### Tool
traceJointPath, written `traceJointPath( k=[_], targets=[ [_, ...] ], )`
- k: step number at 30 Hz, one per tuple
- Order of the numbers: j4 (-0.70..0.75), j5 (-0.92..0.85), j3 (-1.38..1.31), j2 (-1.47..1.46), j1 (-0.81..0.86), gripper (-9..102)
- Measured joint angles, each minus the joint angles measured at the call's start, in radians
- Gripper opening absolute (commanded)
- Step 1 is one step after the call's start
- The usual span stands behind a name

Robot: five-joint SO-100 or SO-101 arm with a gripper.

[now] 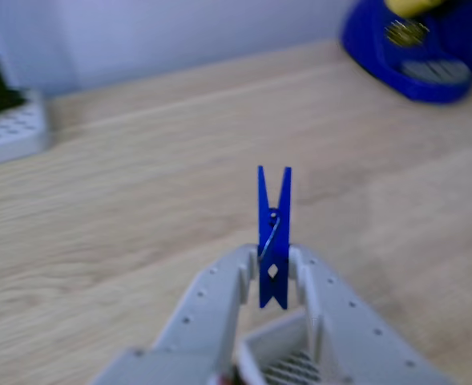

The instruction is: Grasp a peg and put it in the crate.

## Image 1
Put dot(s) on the blue clothes peg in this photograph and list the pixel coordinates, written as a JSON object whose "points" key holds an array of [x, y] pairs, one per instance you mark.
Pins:
{"points": [[275, 248]]}

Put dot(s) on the white slatted crate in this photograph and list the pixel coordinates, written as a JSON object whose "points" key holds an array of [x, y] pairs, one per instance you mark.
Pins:
{"points": [[275, 335]]}

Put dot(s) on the white perforated tray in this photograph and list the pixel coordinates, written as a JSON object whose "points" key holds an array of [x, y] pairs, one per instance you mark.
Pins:
{"points": [[15, 128]]}

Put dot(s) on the blue soldering iron stand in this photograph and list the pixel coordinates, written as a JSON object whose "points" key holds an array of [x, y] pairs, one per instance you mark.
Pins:
{"points": [[380, 60]]}

